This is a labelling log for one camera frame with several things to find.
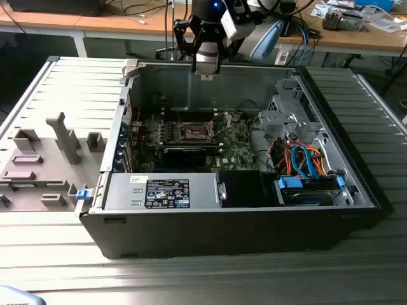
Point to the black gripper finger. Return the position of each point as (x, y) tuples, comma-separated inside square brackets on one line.
[(181, 23), (219, 60)]

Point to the silver green CPU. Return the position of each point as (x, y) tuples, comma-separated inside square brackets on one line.
[(206, 73)]

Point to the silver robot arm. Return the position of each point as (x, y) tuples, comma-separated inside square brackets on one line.
[(265, 41)]

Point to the CPU socket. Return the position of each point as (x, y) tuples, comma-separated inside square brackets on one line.
[(194, 135)]

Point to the CPU cooler heatsink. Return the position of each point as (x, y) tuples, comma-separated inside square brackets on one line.
[(332, 20)]

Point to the white label tag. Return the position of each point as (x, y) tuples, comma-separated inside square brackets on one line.
[(281, 58)]

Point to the black upright box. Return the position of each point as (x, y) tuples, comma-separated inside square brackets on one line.
[(290, 27)]

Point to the metal drive cage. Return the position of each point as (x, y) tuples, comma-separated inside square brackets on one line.
[(275, 122)]

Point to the wooden desk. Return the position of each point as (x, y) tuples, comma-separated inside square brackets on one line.
[(95, 23), (349, 39)]

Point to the green motherboard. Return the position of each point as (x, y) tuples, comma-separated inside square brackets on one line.
[(237, 149)]

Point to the black graphics card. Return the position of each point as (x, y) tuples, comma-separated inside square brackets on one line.
[(184, 156)]

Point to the printed paper leaflet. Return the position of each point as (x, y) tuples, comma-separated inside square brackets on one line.
[(319, 11)]

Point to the black flat device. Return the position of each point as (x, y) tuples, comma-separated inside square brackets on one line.
[(54, 8)]

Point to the grey metal device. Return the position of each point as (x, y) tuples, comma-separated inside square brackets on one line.
[(353, 22)]

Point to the grey power supply unit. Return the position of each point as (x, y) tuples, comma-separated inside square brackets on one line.
[(124, 190)]

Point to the hard disk in blue carrier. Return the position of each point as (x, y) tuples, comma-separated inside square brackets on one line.
[(305, 198)]

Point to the blue cardboard box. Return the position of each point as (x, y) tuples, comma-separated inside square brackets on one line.
[(375, 4)]

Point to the clear plastic bag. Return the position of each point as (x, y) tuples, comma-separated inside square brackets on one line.
[(384, 25)]

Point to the black open PC case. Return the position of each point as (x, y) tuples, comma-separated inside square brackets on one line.
[(222, 235)]

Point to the grey parts rack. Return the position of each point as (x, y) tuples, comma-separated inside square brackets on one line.
[(47, 149)]

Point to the blue case latch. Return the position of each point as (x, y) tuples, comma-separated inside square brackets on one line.
[(83, 194)]

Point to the green RAM stick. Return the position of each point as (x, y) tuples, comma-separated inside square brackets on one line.
[(22, 185)]

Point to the pale rounded device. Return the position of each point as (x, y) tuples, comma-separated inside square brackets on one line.
[(16, 298)]

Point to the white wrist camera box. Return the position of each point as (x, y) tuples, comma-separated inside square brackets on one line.
[(232, 27)]

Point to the beige plastic bracket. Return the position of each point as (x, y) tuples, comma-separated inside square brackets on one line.
[(130, 68)]

